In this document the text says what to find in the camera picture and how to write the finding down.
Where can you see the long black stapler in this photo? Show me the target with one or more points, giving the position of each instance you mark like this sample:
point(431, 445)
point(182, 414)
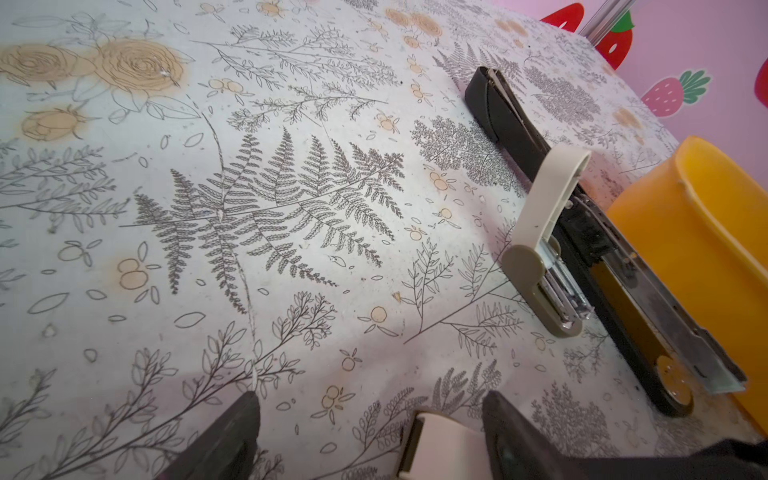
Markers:
point(657, 338)

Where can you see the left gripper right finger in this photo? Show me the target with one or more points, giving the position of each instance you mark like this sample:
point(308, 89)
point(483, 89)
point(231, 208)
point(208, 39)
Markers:
point(517, 450)

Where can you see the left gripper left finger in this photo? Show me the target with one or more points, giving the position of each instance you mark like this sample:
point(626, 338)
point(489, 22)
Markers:
point(226, 449)

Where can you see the yellow plastic tray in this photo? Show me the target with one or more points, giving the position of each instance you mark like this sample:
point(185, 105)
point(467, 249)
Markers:
point(700, 222)

